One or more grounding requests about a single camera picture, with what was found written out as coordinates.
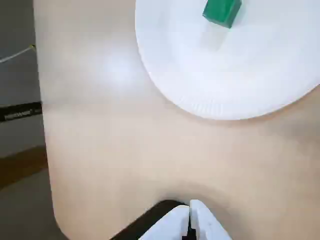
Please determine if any green rectangular block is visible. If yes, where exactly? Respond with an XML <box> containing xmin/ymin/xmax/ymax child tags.
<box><xmin>201</xmin><ymin>0</ymin><xmax>243</xmax><ymax>29</ymax></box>

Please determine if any white paper plate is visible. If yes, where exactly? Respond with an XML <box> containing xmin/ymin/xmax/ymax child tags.
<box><xmin>134</xmin><ymin>0</ymin><xmax>320</xmax><ymax>122</ymax></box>

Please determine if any brown wooden frame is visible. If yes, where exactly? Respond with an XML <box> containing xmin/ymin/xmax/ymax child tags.
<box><xmin>0</xmin><ymin>145</ymin><xmax>49</xmax><ymax>191</ymax></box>

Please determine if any black Neewer stand leg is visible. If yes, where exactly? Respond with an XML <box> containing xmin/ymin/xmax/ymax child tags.
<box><xmin>0</xmin><ymin>100</ymin><xmax>43</xmax><ymax>123</ymax></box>

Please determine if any thin white cable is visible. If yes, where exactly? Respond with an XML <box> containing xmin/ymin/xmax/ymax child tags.
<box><xmin>0</xmin><ymin>44</ymin><xmax>36</xmax><ymax>64</ymax></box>

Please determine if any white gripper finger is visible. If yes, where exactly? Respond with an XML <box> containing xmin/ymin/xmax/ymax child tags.
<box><xmin>189</xmin><ymin>199</ymin><xmax>232</xmax><ymax>240</ymax></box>
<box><xmin>138</xmin><ymin>204</ymin><xmax>191</xmax><ymax>240</ymax></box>

